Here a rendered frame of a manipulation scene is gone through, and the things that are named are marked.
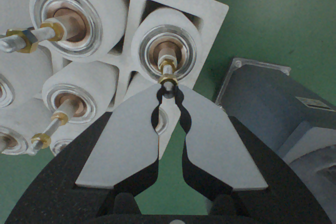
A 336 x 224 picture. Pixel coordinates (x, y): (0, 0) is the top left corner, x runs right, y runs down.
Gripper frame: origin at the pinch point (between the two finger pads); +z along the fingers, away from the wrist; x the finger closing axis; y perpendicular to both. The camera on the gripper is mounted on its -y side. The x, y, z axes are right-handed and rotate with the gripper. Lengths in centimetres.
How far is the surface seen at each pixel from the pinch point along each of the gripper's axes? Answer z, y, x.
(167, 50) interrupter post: 8.1, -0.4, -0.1
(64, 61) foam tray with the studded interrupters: 17.4, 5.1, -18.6
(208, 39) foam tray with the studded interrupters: 16.6, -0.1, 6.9
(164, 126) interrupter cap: 9.3, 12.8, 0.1
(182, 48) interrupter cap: 9.3, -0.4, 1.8
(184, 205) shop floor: 35, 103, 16
